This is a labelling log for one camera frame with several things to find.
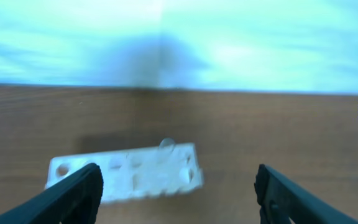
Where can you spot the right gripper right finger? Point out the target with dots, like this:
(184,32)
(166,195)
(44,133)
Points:
(291,202)

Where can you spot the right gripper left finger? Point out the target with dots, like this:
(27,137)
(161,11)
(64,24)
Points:
(64,199)

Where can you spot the white test tube rack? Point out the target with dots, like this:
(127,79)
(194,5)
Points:
(148,177)

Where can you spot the clear test tube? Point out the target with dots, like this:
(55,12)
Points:
(166,144)

